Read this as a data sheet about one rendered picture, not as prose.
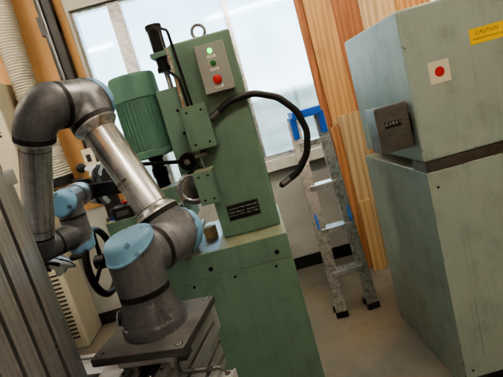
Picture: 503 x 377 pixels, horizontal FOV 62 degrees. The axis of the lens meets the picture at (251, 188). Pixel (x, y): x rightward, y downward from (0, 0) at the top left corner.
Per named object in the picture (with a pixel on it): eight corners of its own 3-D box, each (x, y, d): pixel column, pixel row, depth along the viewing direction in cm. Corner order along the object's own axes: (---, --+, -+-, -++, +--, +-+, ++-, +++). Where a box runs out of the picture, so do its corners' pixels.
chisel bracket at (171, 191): (161, 208, 169) (155, 188, 168) (194, 199, 169) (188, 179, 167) (157, 212, 162) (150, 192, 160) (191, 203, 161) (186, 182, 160)
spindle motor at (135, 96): (139, 159, 171) (114, 84, 165) (180, 148, 170) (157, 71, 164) (127, 165, 154) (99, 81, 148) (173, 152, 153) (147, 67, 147)
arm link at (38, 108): (26, 92, 88) (36, 280, 108) (69, 87, 97) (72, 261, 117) (-9, 79, 92) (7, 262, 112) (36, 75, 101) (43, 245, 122)
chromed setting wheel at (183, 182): (183, 207, 154) (173, 175, 152) (215, 198, 154) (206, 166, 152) (182, 209, 151) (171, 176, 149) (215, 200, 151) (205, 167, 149)
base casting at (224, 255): (162, 253, 193) (155, 235, 191) (282, 222, 190) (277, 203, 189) (135, 297, 149) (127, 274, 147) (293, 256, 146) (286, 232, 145)
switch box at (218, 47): (208, 95, 147) (194, 49, 144) (235, 87, 146) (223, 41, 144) (206, 95, 141) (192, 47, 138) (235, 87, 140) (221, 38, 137)
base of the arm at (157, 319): (174, 339, 89) (159, 297, 87) (111, 348, 92) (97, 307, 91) (196, 304, 103) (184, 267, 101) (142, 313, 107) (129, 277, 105)
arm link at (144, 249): (105, 300, 94) (85, 244, 92) (147, 272, 105) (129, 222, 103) (144, 300, 88) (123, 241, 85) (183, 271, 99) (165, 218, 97)
